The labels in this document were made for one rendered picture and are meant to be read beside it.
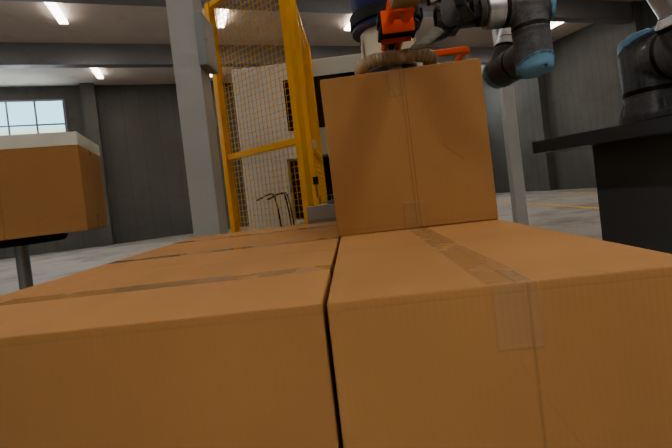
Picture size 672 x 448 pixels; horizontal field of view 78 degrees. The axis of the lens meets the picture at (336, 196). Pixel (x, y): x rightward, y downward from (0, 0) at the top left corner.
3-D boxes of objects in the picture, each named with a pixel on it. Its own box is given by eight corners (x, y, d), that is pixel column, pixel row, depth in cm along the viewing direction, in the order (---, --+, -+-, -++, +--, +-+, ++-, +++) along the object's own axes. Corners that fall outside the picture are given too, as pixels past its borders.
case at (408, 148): (347, 218, 165) (335, 118, 164) (449, 207, 162) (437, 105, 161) (338, 236, 105) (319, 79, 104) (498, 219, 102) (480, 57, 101)
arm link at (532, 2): (562, 15, 101) (556, -25, 101) (510, 22, 101) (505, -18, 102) (544, 31, 110) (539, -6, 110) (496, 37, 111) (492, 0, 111)
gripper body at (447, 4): (433, 40, 112) (478, 34, 111) (440, 27, 103) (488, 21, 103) (430, 11, 112) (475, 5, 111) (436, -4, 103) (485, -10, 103)
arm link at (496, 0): (509, 20, 102) (505, -20, 102) (489, 22, 102) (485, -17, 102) (496, 33, 111) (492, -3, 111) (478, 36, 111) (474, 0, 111)
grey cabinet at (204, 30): (211, 74, 258) (205, 26, 257) (219, 73, 257) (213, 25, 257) (199, 65, 238) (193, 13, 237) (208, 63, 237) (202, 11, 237)
